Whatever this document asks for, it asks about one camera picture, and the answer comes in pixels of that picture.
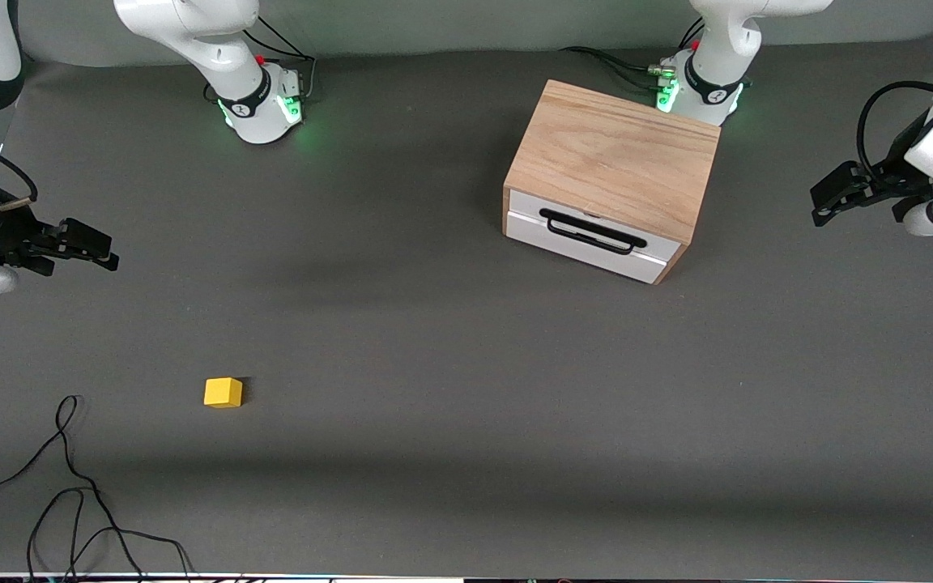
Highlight yellow cube block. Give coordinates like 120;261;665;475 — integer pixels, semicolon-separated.
204;377;244;409

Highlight white drawer with black handle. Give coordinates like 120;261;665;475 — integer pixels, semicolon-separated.
504;189;682;285

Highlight wooden drawer cabinet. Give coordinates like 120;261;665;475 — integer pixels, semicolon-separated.
501;79;722;286

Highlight dark grey table mat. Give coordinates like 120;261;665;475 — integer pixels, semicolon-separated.
0;28;933;577

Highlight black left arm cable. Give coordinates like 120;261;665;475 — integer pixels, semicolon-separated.
855;80;933;176

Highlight thin black loose cable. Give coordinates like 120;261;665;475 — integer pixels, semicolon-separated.
0;394;147;581
27;487;194;581

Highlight black left base cables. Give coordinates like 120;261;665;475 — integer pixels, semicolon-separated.
560;20;706;94

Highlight black base cables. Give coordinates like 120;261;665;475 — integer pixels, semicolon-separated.
560;20;706;94
241;16;318;104

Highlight black right base cables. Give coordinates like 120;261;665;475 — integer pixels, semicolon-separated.
241;16;318;104

